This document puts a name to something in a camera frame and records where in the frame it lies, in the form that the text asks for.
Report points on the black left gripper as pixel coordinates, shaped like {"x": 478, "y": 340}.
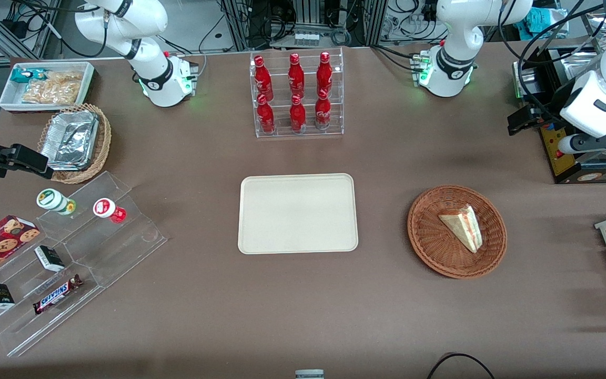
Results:
{"x": 554, "y": 103}

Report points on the triangle sandwich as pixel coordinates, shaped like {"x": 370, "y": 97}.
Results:
{"x": 463, "y": 226}

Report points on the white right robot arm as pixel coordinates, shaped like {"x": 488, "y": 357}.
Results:
{"x": 148, "y": 58}

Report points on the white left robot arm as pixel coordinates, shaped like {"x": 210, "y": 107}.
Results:
{"x": 453, "y": 37}

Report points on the small wicker basket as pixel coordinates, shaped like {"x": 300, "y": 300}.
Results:
{"x": 102, "y": 142}

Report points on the large round wicker basket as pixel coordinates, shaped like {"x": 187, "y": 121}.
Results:
{"x": 434, "y": 247}

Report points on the beige plastic tray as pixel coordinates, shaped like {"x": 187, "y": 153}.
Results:
{"x": 298, "y": 213}

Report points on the stack of foil trays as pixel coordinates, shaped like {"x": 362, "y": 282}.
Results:
{"x": 69, "y": 139}

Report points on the green lid white bottle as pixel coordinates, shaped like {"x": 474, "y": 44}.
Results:
{"x": 53, "y": 200}

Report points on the white rectangular snack bin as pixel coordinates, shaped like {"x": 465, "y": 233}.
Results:
{"x": 8, "y": 100}

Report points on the black hot food warmer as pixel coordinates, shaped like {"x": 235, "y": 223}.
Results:
{"x": 571, "y": 168}

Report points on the steel warmer pan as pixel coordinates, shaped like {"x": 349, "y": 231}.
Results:
{"x": 571, "y": 66}

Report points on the clear bag of crackers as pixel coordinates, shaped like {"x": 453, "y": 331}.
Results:
{"x": 56, "y": 89}

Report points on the green snack packet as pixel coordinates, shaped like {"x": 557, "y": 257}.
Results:
{"x": 25, "y": 75}

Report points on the red lid white bottle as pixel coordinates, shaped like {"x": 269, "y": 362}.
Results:
{"x": 107, "y": 209}

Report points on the teal plastic bag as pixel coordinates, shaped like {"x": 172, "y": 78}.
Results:
{"x": 542, "y": 21}

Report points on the clear acrylic stepped display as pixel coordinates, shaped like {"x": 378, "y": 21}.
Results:
{"x": 119, "y": 247}

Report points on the snickers chocolate bar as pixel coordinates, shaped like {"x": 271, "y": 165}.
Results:
{"x": 56, "y": 295}

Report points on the red cola bottle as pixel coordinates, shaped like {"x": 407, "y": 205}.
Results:
{"x": 298, "y": 116}
{"x": 296, "y": 79}
{"x": 324, "y": 76}
{"x": 322, "y": 113}
{"x": 265, "y": 117}
{"x": 263, "y": 81}

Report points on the white power strip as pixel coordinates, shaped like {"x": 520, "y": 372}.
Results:
{"x": 307, "y": 38}

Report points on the clear acrylic bottle rack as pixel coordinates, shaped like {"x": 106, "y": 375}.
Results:
{"x": 279, "y": 131}

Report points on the grey box at table edge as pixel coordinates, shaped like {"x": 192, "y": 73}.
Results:
{"x": 309, "y": 374}

